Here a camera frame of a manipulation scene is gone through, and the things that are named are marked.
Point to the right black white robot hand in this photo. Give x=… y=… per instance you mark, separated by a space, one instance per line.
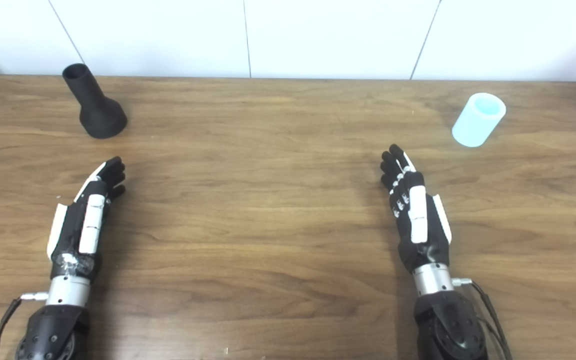
x=433 y=240

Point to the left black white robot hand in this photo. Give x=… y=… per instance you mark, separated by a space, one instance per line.
x=70 y=230

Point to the black cone nozzle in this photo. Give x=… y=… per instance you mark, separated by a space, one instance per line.
x=99 y=115

